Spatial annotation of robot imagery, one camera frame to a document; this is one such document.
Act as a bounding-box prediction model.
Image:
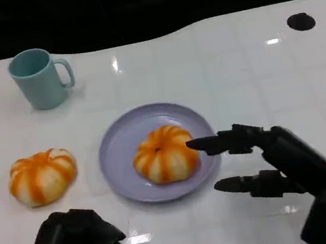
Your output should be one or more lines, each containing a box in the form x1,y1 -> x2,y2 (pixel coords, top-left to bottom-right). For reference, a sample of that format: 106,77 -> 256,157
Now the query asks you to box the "black round table grommet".
285,10 -> 317,33

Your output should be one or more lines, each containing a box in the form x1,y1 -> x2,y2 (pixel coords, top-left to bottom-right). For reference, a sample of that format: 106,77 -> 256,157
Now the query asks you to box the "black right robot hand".
184,109 -> 326,215

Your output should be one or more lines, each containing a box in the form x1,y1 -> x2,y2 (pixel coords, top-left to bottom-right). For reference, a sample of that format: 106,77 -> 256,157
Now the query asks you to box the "lilac plate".
92,95 -> 226,211

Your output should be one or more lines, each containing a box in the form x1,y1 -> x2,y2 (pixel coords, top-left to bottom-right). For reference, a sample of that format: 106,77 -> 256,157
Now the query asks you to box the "pale green mug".
5,43 -> 80,115

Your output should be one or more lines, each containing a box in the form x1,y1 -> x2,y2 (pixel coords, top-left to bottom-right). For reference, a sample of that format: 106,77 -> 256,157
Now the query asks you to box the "orange and white bread roll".
129,120 -> 205,189
4,145 -> 83,211

